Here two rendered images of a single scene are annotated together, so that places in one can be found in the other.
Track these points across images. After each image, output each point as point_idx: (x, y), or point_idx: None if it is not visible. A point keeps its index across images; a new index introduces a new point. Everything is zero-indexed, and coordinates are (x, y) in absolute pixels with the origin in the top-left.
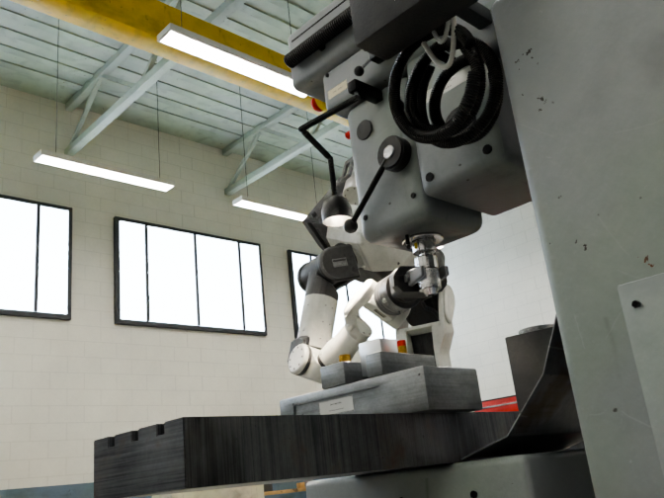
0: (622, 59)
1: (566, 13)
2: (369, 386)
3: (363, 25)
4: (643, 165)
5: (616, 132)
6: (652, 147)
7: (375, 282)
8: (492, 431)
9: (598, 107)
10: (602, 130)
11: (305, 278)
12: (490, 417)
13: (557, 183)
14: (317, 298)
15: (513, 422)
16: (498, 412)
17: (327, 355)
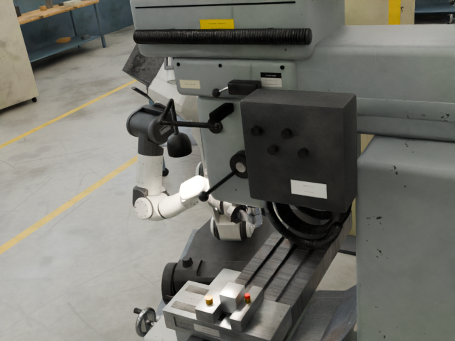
0: (441, 264)
1: (414, 212)
2: (231, 333)
3: (259, 189)
4: (432, 321)
5: (422, 298)
6: (441, 316)
7: (205, 180)
8: (292, 317)
9: (416, 278)
10: (414, 291)
11: (135, 132)
12: (291, 311)
13: (377, 300)
14: (150, 160)
15: (300, 300)
16: (294, 303)
17: (166, 213)
